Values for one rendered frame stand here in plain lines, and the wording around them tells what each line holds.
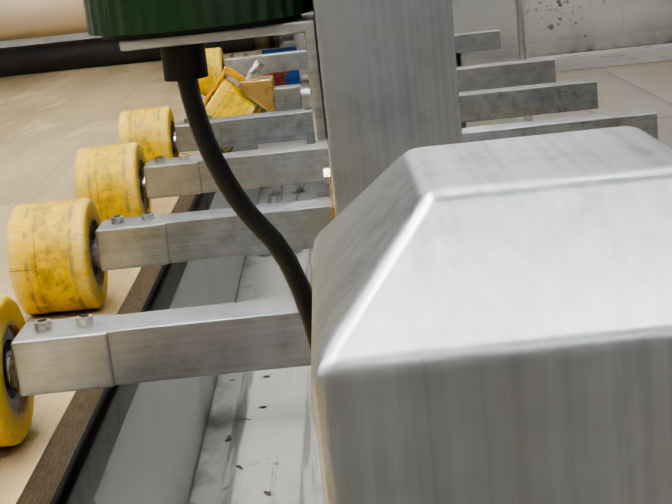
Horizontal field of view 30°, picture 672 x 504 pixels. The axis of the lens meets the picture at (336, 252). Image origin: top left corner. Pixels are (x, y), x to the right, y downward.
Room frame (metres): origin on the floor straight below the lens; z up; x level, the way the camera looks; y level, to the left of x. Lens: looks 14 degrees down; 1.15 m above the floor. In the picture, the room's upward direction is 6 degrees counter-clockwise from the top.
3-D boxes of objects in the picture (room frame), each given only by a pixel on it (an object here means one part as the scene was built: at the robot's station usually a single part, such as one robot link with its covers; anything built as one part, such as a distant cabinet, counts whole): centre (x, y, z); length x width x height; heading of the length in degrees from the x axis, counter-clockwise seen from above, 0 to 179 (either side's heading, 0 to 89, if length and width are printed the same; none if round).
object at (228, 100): (1.63, 0.12, 0.93); 0.09 x 0.08 x 0.09; 89
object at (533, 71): (1.63, -0.12, 0.95); 0.36 x 0.03 x 0.03; 89
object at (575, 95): (1.38, -0.05, 0.95); 0.50 x 0.04 x 0.04; 89
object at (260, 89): (1.63, 0.11, 0.95); 0.10 x 0.04 x 0.10; 89
